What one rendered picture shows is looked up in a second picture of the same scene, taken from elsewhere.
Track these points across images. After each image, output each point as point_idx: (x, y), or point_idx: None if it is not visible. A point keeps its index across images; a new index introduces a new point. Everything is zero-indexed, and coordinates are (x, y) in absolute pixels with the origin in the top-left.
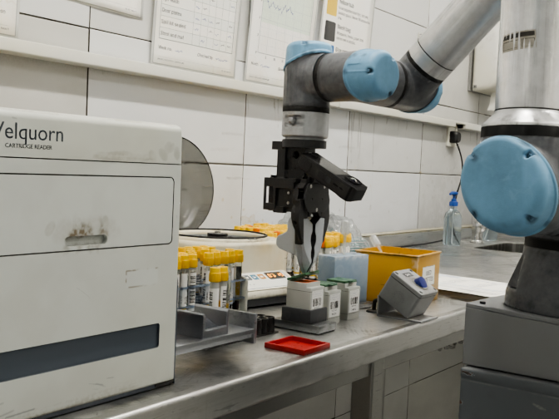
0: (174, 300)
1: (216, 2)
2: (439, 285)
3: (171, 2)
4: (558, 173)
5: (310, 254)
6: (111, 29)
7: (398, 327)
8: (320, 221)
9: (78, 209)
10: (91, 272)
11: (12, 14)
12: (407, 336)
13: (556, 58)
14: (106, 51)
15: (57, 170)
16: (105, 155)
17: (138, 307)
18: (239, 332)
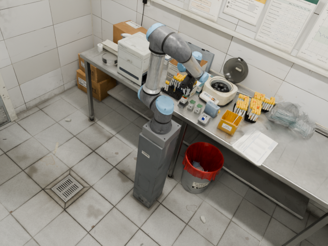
0: (141, 76)
1: (288, 28)
2: (246, 138)
3: (267, 24)
4: (141, 95)
5: (184, 92)
6: (244, 26)
7: (189, 118)
8: (188, 89)
9: (128, 57)
10: (130, 65)
11: (216, 17)
12: (189, 121)
13: (147, 78)
14: (240, 31)
15: (126, 51)
16: (132, 53)
17: (135, 73)
18: None
